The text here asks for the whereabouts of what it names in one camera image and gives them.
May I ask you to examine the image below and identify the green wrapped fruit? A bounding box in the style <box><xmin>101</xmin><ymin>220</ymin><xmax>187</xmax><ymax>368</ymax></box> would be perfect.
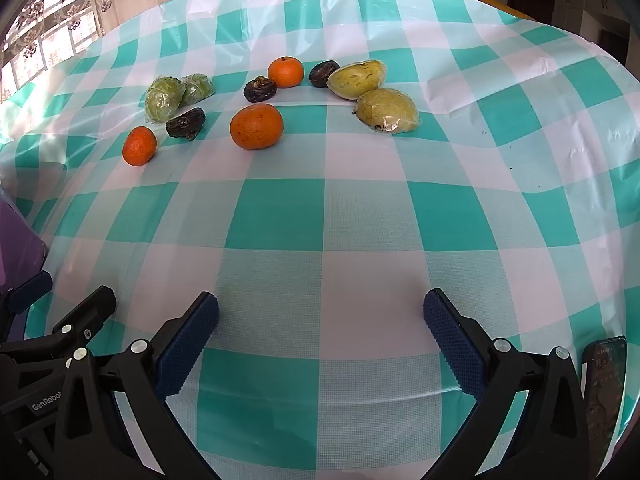
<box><xmin>144</xmin><ymin>75</ymin><xmax>186</xmax><ymax>125</ymax></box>
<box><xmin>180</xmin><ymin>73</ymin><xmax>216</xmax><ymax>108</ymax></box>

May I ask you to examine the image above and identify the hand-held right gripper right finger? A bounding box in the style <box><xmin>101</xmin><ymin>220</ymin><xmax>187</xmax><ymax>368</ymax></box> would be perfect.
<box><xmin>422</xmin><ymin>287</ymin><xmax>601</xmax><ymax>480</ymax></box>

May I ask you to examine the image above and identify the floral lace curtain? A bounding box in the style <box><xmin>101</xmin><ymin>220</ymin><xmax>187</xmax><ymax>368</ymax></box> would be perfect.
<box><xmin>0</xmin><ymin>0</ymin><xmax>156</xmax><ymax>106</ymax></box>

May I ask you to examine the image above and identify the yellow object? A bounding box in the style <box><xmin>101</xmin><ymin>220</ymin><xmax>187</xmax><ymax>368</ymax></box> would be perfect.
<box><xmin>465</xmin><ymin>0</ymin><xmax>531</xmax><ymax>20</ymax></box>

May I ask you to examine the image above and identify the small orange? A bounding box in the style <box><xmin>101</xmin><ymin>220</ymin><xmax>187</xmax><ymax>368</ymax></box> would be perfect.
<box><xmin>267</xmin><ymin>56</ymin><xmax>305</xmax><ymax>89</ymax></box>
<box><xmin>122</xmin><ymin>126</ymin><xmax>158</xmax><ymax>166</ymax></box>

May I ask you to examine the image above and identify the purple-edged cardboard box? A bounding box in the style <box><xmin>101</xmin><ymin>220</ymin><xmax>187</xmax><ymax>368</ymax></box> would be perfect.
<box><xmin>0</xmin><ymin>185</ymin><xmax>49</xmax><ymax>341</ymax></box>

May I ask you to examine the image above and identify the teal checked tablecloth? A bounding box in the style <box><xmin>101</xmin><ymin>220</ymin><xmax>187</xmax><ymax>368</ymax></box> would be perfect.
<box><xmin>0</xmin><ymin>0</ymin><xmax>640</xmax><ymax>480</ymax></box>

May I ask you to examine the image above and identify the large orange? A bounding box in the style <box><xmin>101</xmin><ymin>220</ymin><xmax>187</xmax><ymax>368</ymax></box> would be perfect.
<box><xmin>229</xmin><ymin>103</ymin><xmax>284</xmax><ymax>151</ymax></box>

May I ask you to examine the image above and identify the barred window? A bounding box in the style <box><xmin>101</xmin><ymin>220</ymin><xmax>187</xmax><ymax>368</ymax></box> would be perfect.
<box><xmin>0</xmin><ymin>0</ymin><xmax>108</xmax><ymax>101</ymax></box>

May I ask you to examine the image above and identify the black smartphone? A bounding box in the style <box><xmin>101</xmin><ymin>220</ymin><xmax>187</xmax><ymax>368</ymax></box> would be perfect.
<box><xmin>580</xmin><ymin>335</ymin><xmax>628</xmax><ymax>478</ymax></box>

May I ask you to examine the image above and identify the dark wrinkled fruit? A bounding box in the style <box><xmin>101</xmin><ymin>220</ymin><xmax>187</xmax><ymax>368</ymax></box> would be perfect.
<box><xmin>243</xmin><ymin>76</ymin><xmax>277</xmax><ymax>104</ymax></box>
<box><xmin>165</xmin><ymin>107</ymin><xmax>207</xmax><ymax>140</ymax></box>
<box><xmin>308</xmin><ymin>60</ymin><xmax>341</xmax><ymax>89</ymax></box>

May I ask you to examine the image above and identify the dark wooden door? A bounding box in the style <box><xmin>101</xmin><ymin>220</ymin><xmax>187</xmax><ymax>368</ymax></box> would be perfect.
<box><xmin>507</xmin><ymin>0</ymin><xmax>556</xmax><ymax>26</ymax></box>

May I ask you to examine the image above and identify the yellow-green pear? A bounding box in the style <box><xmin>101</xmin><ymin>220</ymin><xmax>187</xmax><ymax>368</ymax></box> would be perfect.
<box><xmin>327</xmin><ymin>59</ymin><xmax>389</xmax><ymax>100</ymax></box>
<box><xmin>355</xmin><ymin>87</ymin><xmax>421</xmax><ymax>135</ymax></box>

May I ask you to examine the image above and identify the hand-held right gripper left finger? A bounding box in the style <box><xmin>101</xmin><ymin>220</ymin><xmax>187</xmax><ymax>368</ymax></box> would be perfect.
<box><xmin>52</xmin><ymin>291</ymin><xmax>221</xmax><ymax>480</ymax></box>

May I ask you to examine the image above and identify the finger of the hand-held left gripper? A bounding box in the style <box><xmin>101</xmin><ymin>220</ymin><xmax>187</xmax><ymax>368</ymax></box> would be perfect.
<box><xmin>5</xmin><ymin>270</ymin><xmax>54</xmax><ymax>315</ymax></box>
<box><xmin>0</xmin><ymin>285</ymin><xmax>117</xmax><ymax>361</ymax></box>

